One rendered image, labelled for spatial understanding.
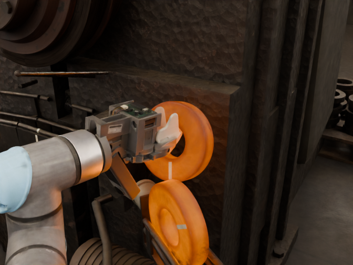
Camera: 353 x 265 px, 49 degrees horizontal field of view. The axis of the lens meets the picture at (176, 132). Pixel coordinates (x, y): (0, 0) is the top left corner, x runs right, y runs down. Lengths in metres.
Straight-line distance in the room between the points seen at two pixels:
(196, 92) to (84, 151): 0.34
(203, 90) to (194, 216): 0.29
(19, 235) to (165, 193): 0.23
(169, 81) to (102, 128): 0.31
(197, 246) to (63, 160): 0.25
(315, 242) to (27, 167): 1.46
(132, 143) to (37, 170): 0.17
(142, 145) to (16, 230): 0.22
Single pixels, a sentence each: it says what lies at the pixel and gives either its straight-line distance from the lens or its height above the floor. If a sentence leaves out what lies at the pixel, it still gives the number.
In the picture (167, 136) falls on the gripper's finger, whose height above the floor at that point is 0.83.
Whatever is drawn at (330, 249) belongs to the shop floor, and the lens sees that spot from 1.80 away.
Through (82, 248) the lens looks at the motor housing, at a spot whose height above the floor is 0.53.
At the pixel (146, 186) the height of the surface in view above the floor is 0.69.
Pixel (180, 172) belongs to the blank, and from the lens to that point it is 0.73.
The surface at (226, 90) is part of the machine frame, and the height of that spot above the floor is 0.87.
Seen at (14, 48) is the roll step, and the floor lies 0.93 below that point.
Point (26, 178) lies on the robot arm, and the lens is 0.51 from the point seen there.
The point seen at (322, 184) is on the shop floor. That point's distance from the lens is 2.20.
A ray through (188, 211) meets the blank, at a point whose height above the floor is 0.77.
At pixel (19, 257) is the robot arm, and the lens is 0.52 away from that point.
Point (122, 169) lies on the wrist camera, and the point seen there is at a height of 0.81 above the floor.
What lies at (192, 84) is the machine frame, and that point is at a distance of 0.83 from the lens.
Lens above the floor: 1.14
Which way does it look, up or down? 26 degrees down
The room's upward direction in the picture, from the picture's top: straight up
